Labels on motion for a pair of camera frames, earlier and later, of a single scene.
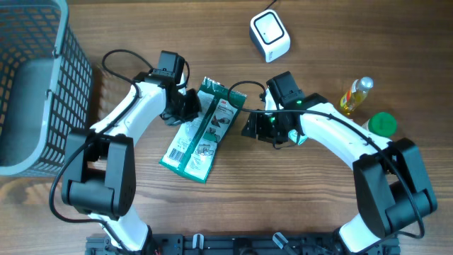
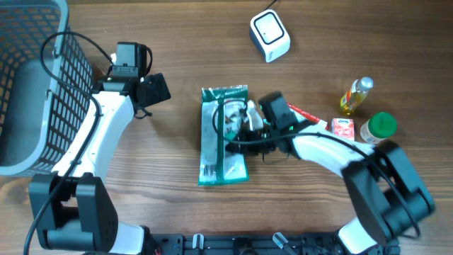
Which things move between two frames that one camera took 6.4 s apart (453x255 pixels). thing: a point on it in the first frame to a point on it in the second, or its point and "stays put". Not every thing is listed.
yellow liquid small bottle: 356,94 stays put
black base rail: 236,244 stays put
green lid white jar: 382,125 stays put
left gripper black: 195,108 to 158,88
